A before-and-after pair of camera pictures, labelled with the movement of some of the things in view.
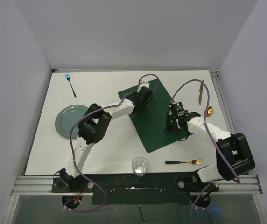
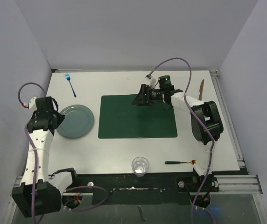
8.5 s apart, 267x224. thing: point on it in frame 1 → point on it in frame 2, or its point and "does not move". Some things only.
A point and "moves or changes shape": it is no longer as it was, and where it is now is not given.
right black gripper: [168, 129] → [143, 99]
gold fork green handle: [193, 162] does not move
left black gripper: [144, 108] → [60, 118]
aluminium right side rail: [214, 75] does not move
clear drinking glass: [140, 165] does not move
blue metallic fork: [68, 77] does not move
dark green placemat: [150, 123] moves or changes shape
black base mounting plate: [142, 188] does not move
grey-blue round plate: [67, 117] does not move
